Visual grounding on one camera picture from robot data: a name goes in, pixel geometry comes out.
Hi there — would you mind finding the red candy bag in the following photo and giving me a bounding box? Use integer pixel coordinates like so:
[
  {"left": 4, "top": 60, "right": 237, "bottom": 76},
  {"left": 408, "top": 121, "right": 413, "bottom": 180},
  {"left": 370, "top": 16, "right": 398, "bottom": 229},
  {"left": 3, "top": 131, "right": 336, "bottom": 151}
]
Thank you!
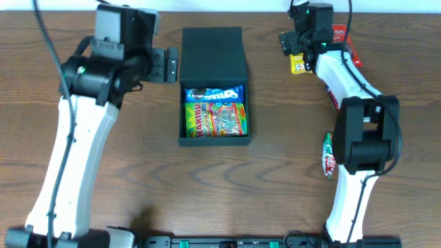
[{"left": 332, "top": 24, "right": 364, "bottom": 68}]

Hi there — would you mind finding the yellow Hacks candy bag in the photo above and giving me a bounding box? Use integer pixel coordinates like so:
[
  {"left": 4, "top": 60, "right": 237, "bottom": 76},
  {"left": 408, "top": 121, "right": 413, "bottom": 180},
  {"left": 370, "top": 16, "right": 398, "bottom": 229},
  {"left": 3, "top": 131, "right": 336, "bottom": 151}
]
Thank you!
[{"left": 289, "top": 53, "right": 311, "bottom": 74}]

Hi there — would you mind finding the purple Dairy Milk chocolate bar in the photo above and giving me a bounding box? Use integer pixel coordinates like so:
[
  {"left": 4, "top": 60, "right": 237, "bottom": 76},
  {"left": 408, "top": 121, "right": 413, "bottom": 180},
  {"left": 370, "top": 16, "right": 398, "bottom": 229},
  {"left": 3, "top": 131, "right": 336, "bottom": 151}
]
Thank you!
[{"left": 325, "top": 85, "right": 340, "bottom": 114}]

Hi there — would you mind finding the black gift box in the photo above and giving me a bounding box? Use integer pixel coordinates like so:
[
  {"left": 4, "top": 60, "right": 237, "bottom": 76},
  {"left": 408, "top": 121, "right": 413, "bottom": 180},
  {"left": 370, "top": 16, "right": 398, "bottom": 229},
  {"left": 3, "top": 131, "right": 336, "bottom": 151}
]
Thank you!
[{"left": 178, "top": 27, "right": 251, "bottom": 147}]

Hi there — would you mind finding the blue Oreo cookie pack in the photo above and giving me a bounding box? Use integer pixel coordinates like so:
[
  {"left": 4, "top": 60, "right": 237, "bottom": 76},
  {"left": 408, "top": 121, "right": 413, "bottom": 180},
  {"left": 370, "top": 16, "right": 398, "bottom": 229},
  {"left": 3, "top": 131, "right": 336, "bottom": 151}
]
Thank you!
[{"left": 185, "top": 85, "right": 245, "bottom": 103}]

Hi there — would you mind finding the Haribo worms gummy bag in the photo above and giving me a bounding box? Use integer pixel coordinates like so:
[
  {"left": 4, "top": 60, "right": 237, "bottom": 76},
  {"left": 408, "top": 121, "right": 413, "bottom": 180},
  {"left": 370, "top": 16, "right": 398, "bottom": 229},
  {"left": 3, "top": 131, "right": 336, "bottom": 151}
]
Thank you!
[{"left": 185, "top": 102, "right": 248, "bottom": 138}]

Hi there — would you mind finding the green KitKat Chunky bar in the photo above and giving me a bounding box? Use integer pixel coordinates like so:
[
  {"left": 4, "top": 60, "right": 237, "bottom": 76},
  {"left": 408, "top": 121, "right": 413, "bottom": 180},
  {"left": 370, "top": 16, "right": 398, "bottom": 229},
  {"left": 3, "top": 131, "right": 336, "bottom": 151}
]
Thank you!
[{"left": 322, "top": 132, "right": 336, "bottom": 180}]

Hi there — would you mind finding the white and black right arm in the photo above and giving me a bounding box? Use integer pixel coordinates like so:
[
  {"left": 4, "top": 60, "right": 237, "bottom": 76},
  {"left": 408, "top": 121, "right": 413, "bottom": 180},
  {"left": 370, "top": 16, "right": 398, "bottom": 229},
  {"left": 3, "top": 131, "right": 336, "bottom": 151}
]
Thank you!
[{"left": 279, "top": 1, "right": 402, "bottom": 247}]

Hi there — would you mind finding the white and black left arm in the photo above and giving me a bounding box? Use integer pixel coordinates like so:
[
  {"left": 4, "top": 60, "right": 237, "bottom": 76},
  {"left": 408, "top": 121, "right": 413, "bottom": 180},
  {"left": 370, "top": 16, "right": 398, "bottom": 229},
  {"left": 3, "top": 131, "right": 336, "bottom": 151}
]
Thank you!
[{"left": 5, "top": 2, "right": 178, "bottom": 247}]

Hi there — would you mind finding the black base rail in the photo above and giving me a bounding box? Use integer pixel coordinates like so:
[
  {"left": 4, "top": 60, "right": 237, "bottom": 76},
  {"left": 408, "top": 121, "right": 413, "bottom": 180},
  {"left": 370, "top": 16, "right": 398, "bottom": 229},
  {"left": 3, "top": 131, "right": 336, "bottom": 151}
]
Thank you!
[{"left": 136, "top": 231, "right": 402, "bottom": 248}]

